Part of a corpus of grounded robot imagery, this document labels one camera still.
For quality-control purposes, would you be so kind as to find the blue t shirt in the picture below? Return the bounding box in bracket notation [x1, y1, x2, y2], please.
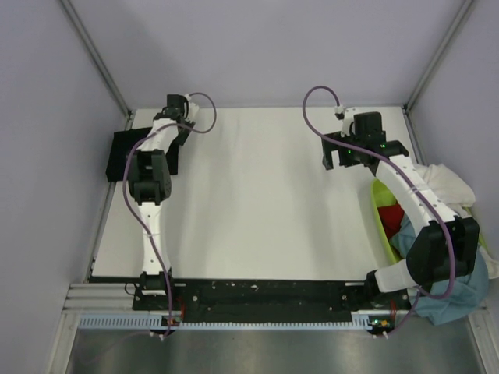
[389, 215, 489, 326]

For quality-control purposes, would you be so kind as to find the black t shirt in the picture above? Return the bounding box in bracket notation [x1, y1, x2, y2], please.
[106, 127, 180, 182]

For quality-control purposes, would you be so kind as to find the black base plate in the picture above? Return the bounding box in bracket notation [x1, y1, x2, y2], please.
[132, 277, 385, 323]

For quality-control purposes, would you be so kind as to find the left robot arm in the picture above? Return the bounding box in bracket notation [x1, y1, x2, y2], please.
[124, 94, 198, 309]

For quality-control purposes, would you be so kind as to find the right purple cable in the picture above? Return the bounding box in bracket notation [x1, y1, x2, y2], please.
[303, 85, 457, 340]

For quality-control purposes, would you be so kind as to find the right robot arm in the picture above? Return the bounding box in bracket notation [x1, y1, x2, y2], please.
[322, 106, 480, 309]

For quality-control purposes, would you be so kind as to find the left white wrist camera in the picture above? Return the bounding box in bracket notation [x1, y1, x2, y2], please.
[184, 94, 200, 123]

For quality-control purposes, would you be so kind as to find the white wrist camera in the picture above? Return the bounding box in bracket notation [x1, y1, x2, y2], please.
[184, 94, 200, 123]
[334, 105, 356, 137]

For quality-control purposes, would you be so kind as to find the right aluminium frame post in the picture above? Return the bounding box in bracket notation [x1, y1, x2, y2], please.
[403, 0, 477, 113]

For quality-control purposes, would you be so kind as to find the aluminium frame post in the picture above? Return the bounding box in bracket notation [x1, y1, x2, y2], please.
[57, 0, 132, 118]
[403, 0, 477, 113]

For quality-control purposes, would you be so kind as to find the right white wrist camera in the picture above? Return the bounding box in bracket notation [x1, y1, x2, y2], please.
[334, 105, 356, 137]

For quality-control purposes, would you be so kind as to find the purple cable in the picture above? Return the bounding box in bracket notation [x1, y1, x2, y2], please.
[122, 92, 217, 340]
[303, 85, 457, 340]

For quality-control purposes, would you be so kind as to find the red t shirt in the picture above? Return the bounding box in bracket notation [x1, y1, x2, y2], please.
[377, 203, 405, 239]

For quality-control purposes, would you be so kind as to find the left aluminium frame post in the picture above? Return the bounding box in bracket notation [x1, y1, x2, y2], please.
[57, 0, 132, 118]

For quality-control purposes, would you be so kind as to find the green plastic bin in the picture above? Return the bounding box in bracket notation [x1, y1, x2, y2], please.
[369, 178, 488, 289]

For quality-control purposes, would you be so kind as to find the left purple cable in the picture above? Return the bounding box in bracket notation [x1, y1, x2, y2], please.
[122, 92, 217, 340]

